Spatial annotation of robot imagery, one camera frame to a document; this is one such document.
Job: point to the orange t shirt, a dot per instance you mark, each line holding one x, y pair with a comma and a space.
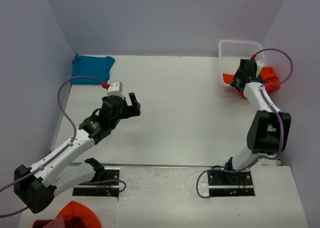
268, 75

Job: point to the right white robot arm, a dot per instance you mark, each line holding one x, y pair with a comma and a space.
269, 130

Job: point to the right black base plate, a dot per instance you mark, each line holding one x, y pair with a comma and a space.
223, 184

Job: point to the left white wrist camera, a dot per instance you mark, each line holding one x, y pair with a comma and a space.
115, 89

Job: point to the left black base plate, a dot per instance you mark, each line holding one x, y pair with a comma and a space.
102, 189

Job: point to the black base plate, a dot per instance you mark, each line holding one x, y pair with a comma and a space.
102, 189
223, 184

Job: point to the white plastic basket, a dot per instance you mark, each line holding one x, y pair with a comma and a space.
230, 52

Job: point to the pink cloth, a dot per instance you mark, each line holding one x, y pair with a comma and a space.
58, 222

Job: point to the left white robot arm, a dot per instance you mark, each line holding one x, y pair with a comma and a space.
38, 184

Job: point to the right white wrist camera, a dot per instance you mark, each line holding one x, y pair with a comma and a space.
260, 64

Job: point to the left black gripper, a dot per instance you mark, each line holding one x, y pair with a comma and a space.
133, 110

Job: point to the dark red cloth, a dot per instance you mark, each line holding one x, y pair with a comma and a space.
41, 223

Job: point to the folded blue t shirt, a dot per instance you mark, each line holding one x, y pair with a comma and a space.
96, 67

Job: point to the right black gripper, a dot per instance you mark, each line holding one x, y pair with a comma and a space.
234, 82

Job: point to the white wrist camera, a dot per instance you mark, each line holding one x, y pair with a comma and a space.
260, 64
115, 89

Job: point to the orange cloth in pile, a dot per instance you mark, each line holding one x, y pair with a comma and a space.
76, 214

